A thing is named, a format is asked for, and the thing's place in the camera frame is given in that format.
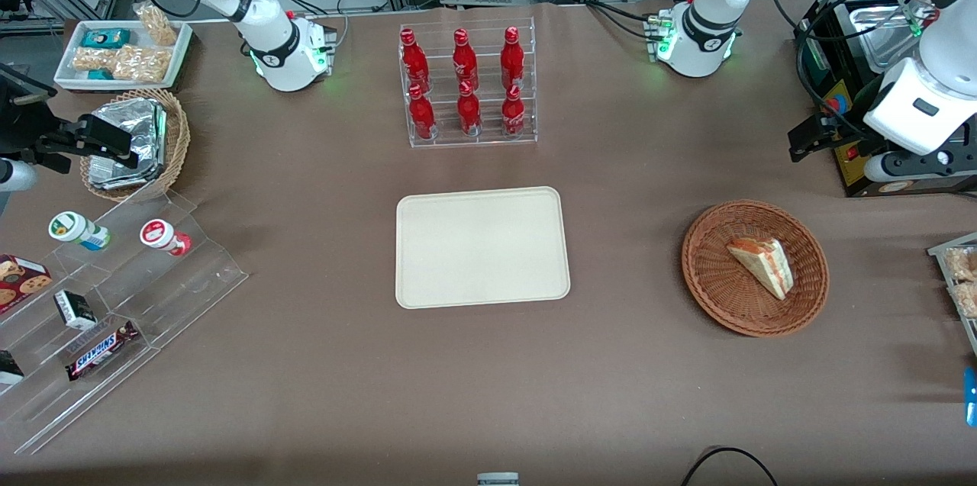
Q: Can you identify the black countertop appliance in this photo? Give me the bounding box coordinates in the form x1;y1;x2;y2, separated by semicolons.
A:
794;0;977;198

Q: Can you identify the black looped cable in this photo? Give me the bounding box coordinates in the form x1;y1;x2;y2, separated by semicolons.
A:
679;446;779;486

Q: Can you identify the beige rectangular tray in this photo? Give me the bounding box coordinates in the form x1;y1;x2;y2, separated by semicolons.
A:
395;186;572;311

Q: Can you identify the clear acrylic stepped shelf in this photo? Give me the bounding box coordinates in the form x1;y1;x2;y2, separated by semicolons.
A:
0;188;250;456

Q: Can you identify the clear bag of pastry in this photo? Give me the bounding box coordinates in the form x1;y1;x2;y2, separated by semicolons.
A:
950;282;977;319
944;246;977;282

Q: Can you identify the brown snickers bar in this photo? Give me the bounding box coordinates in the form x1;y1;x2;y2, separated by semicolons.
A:
65;320;140;382

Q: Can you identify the light tan wicker basket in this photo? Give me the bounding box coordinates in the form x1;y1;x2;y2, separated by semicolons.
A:
79;88;191;203

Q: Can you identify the red cola bottle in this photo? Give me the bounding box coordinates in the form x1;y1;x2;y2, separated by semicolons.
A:
456;80;483;137
501;84;527;140
452;28;480;90
500;26;526;90
400;28;430;90
408;84;437;141

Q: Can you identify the stainless steel pan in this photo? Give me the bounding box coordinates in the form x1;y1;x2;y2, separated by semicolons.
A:
847;2;933;71

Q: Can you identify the triangular sandwich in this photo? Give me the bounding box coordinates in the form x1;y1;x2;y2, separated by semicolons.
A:
726;237;795;301

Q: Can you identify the clear bag of snacks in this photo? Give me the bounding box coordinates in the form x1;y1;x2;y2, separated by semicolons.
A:
134;2;179;47
113;43;170;84
73;47;117;73

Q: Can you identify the small black white box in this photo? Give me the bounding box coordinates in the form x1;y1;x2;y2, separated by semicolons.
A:
53;289;98;331

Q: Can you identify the silver foil wrapped pack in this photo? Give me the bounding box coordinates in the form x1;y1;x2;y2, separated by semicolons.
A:
92;97;169;166
88;156;163;191

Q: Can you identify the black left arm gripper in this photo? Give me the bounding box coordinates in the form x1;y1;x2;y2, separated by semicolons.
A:
788;111;868;163

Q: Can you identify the green lid white cup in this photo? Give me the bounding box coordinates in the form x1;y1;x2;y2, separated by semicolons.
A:
48;211;111;252

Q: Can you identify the clear acrylic bottle rack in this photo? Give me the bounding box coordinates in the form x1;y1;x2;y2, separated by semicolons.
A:
398;17;539;150

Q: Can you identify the red cookie box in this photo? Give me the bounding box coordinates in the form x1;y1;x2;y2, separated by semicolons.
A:
0;254;53;315

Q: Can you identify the brown wicker basket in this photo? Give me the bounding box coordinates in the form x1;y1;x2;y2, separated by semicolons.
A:
681;200;830;338

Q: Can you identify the red lid white cup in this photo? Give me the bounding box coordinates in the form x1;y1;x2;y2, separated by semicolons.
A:
140;219;192;257

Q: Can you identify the white rectangular snack tray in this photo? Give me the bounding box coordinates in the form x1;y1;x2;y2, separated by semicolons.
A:
53;19;194;92

